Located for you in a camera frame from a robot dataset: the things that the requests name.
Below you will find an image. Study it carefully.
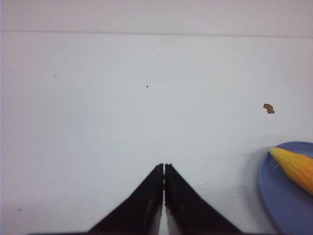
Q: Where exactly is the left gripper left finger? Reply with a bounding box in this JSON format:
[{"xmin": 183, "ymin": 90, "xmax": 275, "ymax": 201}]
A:
[{"xmin": 26, "ymin": 163, "xmax": 164, "ymax": 235}]

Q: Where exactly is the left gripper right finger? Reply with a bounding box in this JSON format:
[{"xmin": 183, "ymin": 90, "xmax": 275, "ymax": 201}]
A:
[{"xmin": 164, "ymin": 164, "xmax": 242, "ymax": 235}]

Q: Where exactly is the blue round plate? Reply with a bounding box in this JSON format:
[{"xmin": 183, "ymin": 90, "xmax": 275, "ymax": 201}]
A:
[{"xmin": 259, "ymin": 152, "xmax": 313, "ymax": 235}]

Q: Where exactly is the yellow corn cob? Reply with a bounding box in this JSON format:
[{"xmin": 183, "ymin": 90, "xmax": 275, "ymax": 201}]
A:
[{"xmin": 269, "ymin": 147, "xmax": 313, "ymax": 195}]

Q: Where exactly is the small brown chip mark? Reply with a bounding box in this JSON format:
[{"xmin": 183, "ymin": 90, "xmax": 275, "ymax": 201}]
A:
[{"xmin": 263, "ymin": 103, "xmax": 275, "ymax": 114}]

